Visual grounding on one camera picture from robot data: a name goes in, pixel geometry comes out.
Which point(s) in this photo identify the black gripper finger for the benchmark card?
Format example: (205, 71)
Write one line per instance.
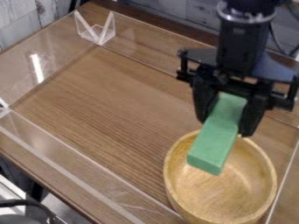
(252, 113)

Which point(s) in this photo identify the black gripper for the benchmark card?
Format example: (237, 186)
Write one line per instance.
(237, 68)

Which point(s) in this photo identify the green rectangular block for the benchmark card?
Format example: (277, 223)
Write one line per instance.
(212, 144)

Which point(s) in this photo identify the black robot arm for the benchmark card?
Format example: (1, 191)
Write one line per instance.
(238, 67)

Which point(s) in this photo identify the brown wooden bowl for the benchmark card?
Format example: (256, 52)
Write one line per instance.
(233, 198)

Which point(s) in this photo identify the clear acrylic corner bracket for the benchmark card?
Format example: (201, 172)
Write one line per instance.
(98, 34)

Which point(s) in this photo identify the clear acrylic tray wall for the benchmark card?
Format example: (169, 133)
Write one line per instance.
(90, 113)

